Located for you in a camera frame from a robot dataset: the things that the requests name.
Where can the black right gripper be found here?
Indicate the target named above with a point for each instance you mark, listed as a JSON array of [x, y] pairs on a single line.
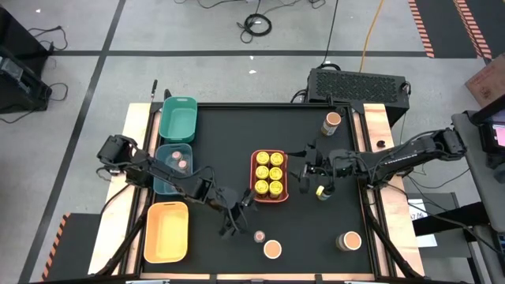
[[333, 165]]

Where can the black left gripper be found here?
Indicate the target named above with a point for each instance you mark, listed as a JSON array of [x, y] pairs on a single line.
[[225, 201]]

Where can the small pink-capped item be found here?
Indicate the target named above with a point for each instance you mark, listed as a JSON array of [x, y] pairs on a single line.
[[259, 236]]

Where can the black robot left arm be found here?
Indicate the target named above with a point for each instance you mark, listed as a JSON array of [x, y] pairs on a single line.
[[158, 171]]

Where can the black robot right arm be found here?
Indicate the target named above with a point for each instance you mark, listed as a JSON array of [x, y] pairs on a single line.
[[402, 158]]

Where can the salmon red plastic bin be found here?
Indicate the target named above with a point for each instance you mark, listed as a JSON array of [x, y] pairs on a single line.
[[271, 199]]

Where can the yellow tape tag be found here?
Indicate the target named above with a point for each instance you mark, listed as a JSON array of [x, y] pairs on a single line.
[[319, 190]]

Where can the yellow plastic bin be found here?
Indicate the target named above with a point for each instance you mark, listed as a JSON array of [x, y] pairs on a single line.
[[165, 236]]

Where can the black perforated computer case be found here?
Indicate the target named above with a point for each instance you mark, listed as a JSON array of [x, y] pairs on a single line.
[[355, 87]]

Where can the blue plastic bin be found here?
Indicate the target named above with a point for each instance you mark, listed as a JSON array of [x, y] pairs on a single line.
[[165, 152]]

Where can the teal plastic bin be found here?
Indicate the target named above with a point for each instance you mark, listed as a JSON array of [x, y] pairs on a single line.
[[177, 122]]

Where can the black diagonal support strut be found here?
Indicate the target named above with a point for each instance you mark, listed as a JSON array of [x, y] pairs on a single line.
[[388, 236], [123, 236]]

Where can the white paper sheet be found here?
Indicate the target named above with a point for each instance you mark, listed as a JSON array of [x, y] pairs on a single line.
[[416, 207]]

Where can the light wooden side panel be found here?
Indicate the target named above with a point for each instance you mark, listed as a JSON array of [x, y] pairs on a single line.
[[114, 221], [402, 252]]

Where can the black stick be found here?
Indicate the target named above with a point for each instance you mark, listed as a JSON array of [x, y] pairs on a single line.
[[154, 88]]

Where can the black desk base beam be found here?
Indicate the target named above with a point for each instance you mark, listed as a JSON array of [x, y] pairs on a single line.
[[453, 219]]

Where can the black orange-striped floor mat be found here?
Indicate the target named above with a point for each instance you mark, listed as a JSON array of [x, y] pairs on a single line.
[[446, 27], [79, 248]]

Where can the grey desk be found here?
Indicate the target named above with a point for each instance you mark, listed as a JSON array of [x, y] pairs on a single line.
[[485, 197]]

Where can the black monitor pink screen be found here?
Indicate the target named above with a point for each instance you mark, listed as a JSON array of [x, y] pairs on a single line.
[[489, 138]]

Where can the brown cardboard box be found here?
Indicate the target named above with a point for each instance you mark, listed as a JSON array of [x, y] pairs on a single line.
[[489, 83]]

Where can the black equipment case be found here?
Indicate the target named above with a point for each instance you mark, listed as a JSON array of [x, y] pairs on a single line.
[[16, 35], [19, 94]]

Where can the small black post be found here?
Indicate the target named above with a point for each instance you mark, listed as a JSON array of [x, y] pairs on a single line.
[[167, 95]]

